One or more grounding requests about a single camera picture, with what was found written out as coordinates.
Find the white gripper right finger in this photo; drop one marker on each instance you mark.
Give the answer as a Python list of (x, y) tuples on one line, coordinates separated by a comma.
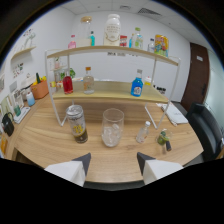
[(156, 170)]

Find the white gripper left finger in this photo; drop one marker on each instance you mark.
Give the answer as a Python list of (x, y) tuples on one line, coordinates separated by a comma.
[(71, 171)]

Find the glass jar with limes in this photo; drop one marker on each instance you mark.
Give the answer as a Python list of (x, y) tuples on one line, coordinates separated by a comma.
[(163, 138)]

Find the clear bottle red label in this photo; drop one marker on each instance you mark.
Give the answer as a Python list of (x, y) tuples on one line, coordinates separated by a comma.
[(143, 132)]

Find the silver soda water can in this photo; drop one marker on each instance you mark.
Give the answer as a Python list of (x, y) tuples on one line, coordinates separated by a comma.
[(77, 125)]

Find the cup with red lid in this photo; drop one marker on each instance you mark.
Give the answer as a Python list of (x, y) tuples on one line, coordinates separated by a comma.
[(147, 81)]

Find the clear glass with ice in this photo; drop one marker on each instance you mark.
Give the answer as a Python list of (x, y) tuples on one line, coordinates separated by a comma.
[(112, 130)]

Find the white notebook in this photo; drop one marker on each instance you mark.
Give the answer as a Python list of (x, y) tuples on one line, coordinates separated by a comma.
[(174, 114)]

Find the black chair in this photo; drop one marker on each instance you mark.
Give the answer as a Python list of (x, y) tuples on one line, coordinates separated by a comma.
[(206, 131)]

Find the black handbag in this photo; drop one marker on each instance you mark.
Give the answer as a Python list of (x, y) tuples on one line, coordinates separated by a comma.
[(7, 125)]

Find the small blue white bottle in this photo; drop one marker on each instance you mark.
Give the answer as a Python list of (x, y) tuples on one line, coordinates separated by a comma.
[(30, 99)]

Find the round blue liquid bottle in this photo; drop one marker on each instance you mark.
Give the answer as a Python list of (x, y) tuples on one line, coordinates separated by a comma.
[(137, 87)]

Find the red liquid bottle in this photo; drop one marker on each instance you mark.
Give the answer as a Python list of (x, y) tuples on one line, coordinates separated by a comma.
[(67, 85)]

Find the orange storage basket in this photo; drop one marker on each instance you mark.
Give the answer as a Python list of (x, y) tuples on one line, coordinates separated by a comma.
[(40, 89)]

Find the clear bottle orange cap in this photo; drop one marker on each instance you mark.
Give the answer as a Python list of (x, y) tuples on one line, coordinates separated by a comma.
[(88, 83)]

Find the green potted plant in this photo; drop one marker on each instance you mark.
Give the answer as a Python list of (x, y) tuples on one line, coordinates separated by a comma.
[(70, 73)]

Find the white toaster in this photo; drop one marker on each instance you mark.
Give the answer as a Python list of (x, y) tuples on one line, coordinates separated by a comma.
[(27, 81)]

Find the brown door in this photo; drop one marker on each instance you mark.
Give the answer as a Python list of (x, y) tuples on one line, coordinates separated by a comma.
[(197, 76)]

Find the yellow printed can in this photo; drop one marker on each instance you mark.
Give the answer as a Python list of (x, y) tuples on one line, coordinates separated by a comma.
[(161, 45)]

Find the small clear bottle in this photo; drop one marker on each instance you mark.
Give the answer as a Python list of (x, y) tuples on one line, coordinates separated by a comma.
[(151, 45)]

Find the pink liquid bottle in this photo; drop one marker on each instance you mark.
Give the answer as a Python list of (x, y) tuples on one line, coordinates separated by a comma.
[(72, 43)]

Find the white two-tier wooden rack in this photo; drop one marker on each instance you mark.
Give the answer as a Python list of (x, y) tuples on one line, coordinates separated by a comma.
[(110, 49)]

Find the slim blue bottle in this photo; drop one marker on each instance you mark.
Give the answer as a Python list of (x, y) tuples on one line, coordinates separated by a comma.
[(131, 41)]

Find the clear bottle green cap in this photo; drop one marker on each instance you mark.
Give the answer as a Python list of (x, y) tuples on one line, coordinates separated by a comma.
[(138, 40)]

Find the red and white can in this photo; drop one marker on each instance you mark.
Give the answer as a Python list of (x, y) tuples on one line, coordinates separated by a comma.
[(123, 41)]

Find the small teal bottle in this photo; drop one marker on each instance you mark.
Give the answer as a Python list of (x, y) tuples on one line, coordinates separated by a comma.
[(92, 39)]

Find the glass jar cork lid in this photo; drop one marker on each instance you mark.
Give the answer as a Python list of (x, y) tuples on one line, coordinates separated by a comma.
[(85, 33)]

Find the large white bottle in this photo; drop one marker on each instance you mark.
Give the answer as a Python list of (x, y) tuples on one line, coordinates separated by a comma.
[(112, 31)]

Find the ceiling air vent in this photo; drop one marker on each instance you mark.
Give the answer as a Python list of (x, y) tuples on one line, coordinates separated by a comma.
[(149, 11)]

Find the wooden wall shelf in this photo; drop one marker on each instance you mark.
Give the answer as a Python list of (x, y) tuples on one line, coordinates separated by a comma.
[(23, 52)]

